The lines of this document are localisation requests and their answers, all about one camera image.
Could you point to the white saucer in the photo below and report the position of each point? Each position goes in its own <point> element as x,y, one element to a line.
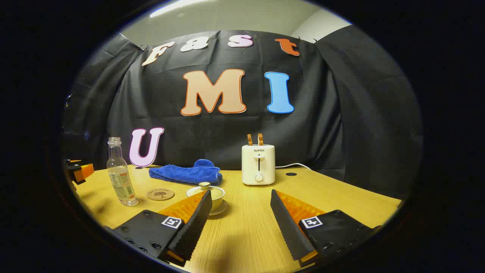
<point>222,207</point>

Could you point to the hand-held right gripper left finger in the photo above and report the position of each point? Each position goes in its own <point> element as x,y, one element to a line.
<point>195,227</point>

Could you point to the cream toaster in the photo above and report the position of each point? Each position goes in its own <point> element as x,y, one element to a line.
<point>258,167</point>

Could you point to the round cork coaster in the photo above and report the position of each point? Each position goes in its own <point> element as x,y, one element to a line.
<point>160,194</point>

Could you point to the blue towel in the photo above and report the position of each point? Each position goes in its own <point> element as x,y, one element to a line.
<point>185,173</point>

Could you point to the white teacup lid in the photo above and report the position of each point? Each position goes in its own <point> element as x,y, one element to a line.
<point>204,185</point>

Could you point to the black backdrop cloth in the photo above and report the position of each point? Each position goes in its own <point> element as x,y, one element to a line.
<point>322,113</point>

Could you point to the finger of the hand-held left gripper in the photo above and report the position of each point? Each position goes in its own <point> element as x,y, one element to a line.
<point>86,172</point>

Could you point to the toast slice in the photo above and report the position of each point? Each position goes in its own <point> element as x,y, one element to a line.
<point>260,139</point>
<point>250,139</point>

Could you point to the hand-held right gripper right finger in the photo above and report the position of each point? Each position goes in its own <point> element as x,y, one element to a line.
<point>288,227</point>

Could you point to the white teacup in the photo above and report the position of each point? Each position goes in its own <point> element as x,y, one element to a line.
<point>217,203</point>

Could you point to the clear plastic water bottle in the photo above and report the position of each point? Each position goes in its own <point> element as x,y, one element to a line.
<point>121,178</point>

